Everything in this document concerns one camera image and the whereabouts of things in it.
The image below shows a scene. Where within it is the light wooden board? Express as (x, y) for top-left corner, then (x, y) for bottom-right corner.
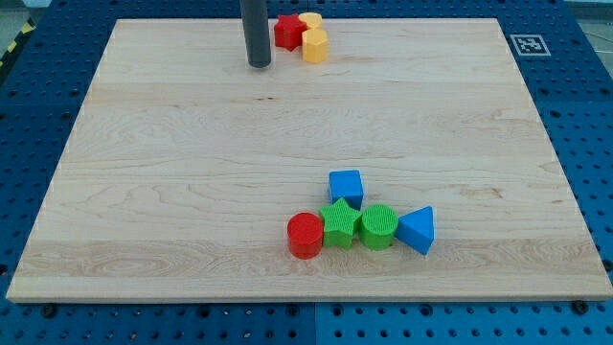
(7, 18), (612, 303)

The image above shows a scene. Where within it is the blue cube block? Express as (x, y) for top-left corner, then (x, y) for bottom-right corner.
(329, 170), (364, 210)

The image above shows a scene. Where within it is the red cylinder block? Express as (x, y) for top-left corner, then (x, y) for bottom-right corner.
(286, 212), (324, 260)

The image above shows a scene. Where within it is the green star block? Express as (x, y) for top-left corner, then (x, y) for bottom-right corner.
(319, 197), (362, 250)

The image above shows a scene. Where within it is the green cylinder block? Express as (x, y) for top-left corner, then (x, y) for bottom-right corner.
(358, 204), (398, 250)

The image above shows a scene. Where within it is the blue triangle block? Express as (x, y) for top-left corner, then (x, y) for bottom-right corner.
(395, 206), (436, 256)

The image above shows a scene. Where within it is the yellow hexagon block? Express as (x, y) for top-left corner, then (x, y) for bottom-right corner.
(302, 28), (329, 63)

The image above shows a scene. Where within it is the red star block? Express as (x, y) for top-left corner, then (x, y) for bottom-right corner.
(274, 13), (307, 51)

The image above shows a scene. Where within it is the yellow round block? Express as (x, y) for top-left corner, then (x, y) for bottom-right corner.
(299, 12), (323, 30)

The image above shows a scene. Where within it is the white fiducial marker tag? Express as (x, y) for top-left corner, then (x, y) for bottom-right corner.
(510, 34), (551, 57)

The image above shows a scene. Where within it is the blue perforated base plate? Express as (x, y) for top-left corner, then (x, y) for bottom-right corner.
(1, 1), (612, 344)

